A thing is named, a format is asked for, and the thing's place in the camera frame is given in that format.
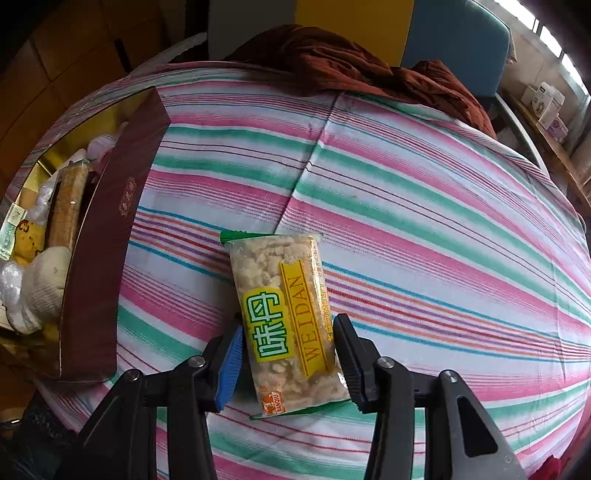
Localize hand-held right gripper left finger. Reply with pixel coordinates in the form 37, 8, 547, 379
60, 318, 245, 480

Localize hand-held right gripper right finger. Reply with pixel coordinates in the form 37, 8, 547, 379
333, 314, 527, 480

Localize yellow label snack packet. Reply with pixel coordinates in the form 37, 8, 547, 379
219, 230, 352, 421

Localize gold metal tin tray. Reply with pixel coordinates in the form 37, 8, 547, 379
0, 87, 171, 384

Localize clear rice crisp packet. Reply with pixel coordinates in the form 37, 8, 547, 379
46, 159, 93, 250

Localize yellow spotted bananas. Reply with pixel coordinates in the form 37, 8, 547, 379
11, 219, 49, 266

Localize pink printed tube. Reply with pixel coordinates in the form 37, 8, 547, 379
88, 134, 125, 160

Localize striped pink green sheet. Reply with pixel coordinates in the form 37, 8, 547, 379
23, 60, 591, 480

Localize wooden side shelf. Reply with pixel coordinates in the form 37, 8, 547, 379
503, 88, 591, 208

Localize dark red cloth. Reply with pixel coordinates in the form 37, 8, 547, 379
226, 24, 499, 139

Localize small purple carton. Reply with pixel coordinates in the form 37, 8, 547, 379
549, 115, 570, 143

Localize white printed carton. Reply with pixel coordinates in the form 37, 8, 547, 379
522, 82, 566, 130

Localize grey yellow blue headboard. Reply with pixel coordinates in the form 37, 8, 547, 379
208, 0, 511, 100

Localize wooden wardrobe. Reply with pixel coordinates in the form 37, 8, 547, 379
0, 0, 213, 176

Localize bright window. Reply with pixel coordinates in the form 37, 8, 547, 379
480, 0, 591, 97

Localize light metal bed rail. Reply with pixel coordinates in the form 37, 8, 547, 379
134, 32, 208, 70
489, 92, 550, 176

